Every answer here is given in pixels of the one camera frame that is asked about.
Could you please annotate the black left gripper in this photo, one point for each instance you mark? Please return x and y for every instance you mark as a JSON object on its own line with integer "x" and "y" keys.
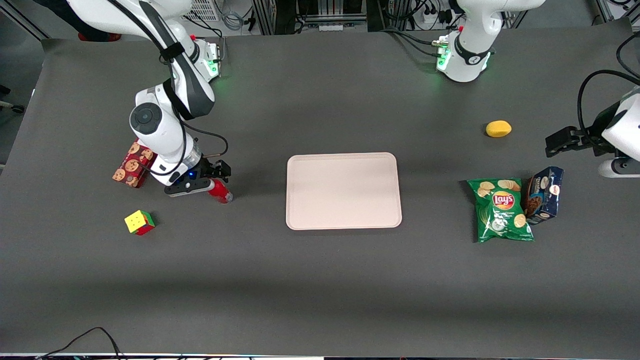
{"x": 588, "y": 136}

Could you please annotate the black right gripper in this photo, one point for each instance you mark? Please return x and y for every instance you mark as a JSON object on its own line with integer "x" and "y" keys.
{"x": 207, "y": 170}

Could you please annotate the red coke bottle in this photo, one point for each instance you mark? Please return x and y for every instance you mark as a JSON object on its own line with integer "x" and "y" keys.
{"x": 222, "y": 193}

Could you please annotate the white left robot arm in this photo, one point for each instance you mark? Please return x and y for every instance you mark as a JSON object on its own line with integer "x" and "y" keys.
{"x": 467, "y": 50}

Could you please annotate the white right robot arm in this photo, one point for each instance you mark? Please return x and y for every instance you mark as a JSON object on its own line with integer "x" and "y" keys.
{"x": 150, "y": 120}

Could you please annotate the white rectangular tray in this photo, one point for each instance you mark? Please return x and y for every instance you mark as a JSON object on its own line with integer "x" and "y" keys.
{"x": 343, "y": 191}

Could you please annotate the blue cookie box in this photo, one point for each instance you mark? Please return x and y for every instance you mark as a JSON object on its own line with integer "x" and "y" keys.
{"x": 544, "y": 195}

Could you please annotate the yellow lemon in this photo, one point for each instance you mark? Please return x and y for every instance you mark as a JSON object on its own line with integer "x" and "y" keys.
{"x": 498, "y": 128}

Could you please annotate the red cookie box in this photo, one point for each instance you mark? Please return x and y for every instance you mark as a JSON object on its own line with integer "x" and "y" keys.
{"x": 131, "y": 167}

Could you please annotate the green chips bag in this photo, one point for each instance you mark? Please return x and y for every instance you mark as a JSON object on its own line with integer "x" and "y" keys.
{"x": 502, "y": 210}

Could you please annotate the colourful puzzle cube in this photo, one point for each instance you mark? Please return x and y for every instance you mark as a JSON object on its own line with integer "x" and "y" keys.
{"x": 137, "y": 221}

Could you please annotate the white perforated box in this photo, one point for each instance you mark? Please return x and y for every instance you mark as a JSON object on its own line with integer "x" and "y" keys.
{"x": 202, "y": 10}

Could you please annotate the white power strip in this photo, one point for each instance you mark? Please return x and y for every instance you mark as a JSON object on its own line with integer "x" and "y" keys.
{"x": 436, "y": 17}

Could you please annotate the red shoe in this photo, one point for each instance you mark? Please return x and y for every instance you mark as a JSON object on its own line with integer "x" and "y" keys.
{"x": 100, "y": 37}

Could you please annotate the black caster wheel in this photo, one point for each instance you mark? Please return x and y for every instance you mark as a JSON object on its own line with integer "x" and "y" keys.
{"x": 17, "y": 108}

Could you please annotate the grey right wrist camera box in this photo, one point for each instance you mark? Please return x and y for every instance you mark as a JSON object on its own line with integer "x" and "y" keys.
{"x": 187, "y": 187}

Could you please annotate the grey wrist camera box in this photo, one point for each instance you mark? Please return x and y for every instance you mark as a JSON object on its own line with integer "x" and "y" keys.
{"x": 617, "y": 167}
{"x": 187, "y": 187}

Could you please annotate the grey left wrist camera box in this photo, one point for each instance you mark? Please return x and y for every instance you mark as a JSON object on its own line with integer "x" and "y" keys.
{"x": 617, "y": 167}

